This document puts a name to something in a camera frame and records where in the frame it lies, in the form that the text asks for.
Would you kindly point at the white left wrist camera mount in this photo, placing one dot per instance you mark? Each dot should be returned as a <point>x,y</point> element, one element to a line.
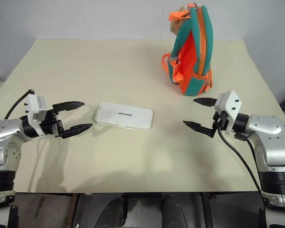
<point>34,107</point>

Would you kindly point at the dark rounded shape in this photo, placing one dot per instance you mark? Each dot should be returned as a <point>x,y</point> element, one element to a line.
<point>111,212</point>
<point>174,211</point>

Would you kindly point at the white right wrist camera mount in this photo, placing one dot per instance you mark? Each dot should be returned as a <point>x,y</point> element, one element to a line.
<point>229,107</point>

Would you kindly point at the teal and orange backpack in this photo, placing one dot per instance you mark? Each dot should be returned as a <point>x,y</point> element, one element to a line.
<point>192,52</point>

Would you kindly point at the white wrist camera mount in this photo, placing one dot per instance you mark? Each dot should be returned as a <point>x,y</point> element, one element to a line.
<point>34,107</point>
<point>229,107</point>

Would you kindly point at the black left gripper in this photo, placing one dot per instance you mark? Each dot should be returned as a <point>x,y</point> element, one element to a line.
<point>50,123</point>

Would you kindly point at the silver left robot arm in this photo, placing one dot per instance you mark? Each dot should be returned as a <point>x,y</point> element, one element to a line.
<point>4,133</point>

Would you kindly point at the black table frame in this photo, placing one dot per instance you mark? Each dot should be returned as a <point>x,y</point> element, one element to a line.
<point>142,209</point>

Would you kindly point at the white rectangular case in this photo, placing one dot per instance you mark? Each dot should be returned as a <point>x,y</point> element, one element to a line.
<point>124,116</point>

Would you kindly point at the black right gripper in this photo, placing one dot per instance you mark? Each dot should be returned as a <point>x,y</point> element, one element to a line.
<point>219,121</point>

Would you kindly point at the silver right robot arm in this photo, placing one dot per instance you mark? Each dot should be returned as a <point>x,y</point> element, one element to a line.
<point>268,147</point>

